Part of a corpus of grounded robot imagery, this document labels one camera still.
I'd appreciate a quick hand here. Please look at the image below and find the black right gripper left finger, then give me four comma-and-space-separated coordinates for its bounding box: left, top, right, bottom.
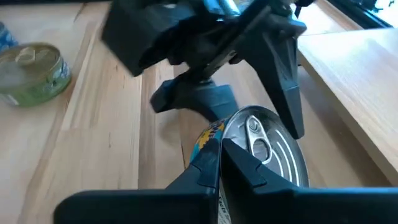
53, 138, 222, 224

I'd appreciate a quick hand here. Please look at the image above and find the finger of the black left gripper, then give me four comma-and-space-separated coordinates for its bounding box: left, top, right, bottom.
235, 29, 306, 140
150, 77, 241, 123

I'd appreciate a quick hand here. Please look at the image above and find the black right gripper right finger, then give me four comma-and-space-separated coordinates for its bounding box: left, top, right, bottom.
220, 138, 398, 224

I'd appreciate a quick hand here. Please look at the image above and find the yellowfin tuna can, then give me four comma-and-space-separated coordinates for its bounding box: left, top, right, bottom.
188, 105, 311, 224

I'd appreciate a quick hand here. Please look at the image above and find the green tuna can gold lid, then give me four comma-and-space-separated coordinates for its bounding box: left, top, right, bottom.
0, 42, 72, 108

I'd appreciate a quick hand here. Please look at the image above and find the blue albacore tuna can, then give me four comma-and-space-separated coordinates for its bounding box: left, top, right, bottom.
0, 21, 19, 54

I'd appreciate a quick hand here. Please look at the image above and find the black aluminium table frame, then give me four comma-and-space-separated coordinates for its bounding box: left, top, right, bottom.
325, 0, 394, 29

